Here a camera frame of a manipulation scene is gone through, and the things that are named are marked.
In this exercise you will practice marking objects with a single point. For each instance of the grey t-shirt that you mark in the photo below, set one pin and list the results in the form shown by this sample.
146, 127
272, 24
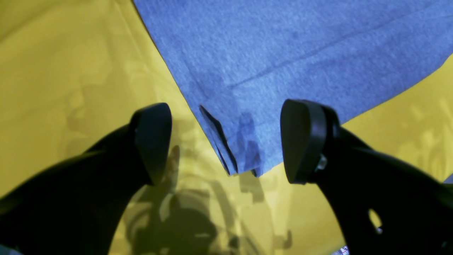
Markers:
237, 61

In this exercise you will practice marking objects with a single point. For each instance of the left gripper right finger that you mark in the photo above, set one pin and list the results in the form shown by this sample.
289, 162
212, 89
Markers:
381, 203

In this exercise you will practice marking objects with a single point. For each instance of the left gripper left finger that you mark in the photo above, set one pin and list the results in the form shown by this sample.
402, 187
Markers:
74, 207

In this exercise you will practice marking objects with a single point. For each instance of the yellow table cloth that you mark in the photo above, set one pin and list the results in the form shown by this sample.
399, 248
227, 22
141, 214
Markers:
73, 71

